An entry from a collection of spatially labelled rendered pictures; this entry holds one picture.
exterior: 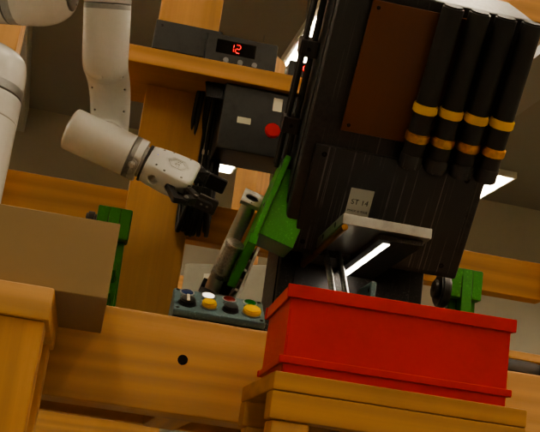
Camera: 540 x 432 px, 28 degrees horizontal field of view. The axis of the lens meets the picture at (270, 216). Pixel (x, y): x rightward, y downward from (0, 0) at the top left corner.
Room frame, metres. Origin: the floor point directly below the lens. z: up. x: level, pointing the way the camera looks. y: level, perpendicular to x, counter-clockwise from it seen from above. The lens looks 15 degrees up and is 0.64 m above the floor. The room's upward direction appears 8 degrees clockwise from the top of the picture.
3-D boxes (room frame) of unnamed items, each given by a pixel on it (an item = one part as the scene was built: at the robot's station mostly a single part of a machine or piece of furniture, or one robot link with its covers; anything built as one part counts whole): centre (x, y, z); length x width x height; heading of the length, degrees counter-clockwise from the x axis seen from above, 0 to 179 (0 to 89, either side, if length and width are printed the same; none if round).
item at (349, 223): (1.97, -0.17, 1.11); 0.39 x 0.16 x 0.03; 8
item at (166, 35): (2.24, 0.24, 1.59); 0.15 x 0.07 x 0.07; 98
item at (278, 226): (1.99, -0.02, 1.17); 0.13 x 0.12 x 0.20; 98
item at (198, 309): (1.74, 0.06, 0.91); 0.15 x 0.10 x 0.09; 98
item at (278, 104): (2.25, 0.06, 1.42); 0.17 x 0.12 x 0.15; 98
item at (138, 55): (2.32, -0.04, 1.52); 0.90 x 0.25 x 0.04; 98
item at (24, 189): (2.43, -0.03, 1.23); 1.30 x 0.05 x 0.09; 98
